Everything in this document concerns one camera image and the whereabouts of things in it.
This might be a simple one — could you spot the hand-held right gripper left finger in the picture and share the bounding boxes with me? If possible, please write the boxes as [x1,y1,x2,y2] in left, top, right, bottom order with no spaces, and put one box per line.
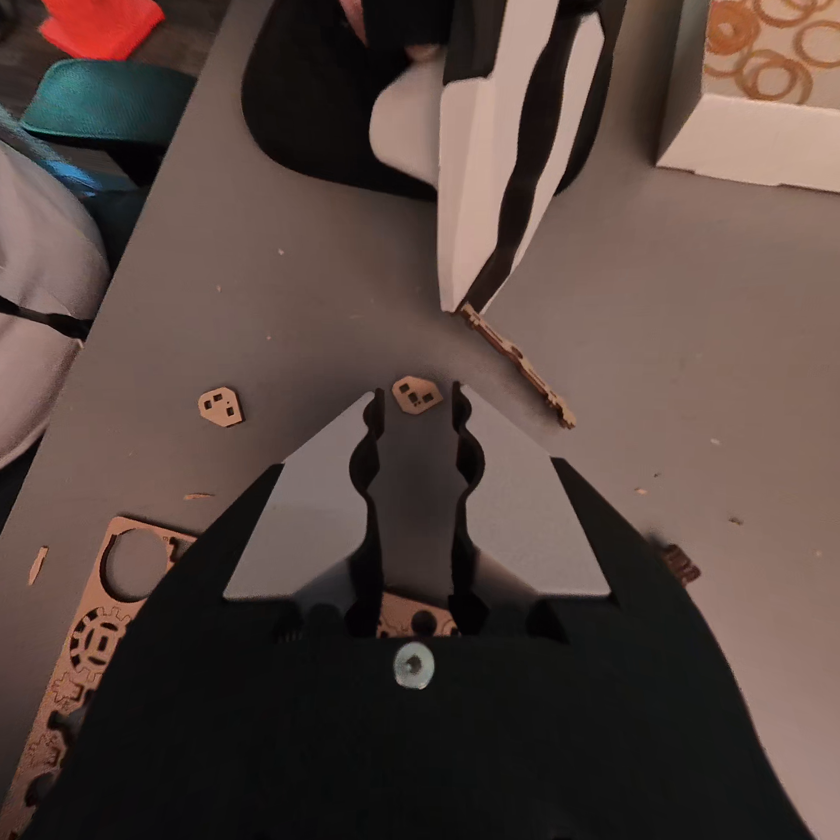
[222,388,387,637]

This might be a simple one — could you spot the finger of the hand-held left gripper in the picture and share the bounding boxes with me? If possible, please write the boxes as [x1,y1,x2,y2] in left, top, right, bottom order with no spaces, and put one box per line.
[484,8,608,308]
[436,58,539,315]

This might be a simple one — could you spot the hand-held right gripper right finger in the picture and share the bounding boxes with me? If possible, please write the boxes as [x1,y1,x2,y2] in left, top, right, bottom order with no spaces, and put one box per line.
[448,382,616,636]

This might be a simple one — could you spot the long wooden strip part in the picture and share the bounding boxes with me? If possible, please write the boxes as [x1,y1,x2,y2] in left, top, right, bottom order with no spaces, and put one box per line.
[459,303,577,431]

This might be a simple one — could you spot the small wooden model part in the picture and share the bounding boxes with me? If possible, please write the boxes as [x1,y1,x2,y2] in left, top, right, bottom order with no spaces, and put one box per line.
[198,387,245,429]
[392,375,436,416]

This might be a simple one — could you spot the laser-cut wooden parts sheet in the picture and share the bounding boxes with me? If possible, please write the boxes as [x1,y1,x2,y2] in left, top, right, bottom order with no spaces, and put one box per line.
[0,516,460,837]

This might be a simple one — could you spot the person's left hand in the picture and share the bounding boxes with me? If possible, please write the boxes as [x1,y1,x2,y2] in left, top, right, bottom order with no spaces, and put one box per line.
[338,0,444,63]

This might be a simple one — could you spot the dark brown wooden block assembly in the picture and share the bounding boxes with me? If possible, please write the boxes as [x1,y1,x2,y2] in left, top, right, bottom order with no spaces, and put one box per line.
[659,543,702,585]

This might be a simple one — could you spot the white cardboard box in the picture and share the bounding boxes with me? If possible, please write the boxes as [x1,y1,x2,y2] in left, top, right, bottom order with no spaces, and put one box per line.
[656,0,840,194]

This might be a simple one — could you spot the pile of wooden rings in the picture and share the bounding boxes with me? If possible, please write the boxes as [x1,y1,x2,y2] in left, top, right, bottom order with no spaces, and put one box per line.
[705,0,840,106]

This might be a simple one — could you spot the person's grey clothing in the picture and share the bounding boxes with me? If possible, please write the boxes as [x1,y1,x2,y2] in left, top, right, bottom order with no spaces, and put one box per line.
[0,141,111,470]

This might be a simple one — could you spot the teal fabric strap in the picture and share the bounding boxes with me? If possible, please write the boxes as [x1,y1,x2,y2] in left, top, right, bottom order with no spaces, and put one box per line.
[20,58,198,147]

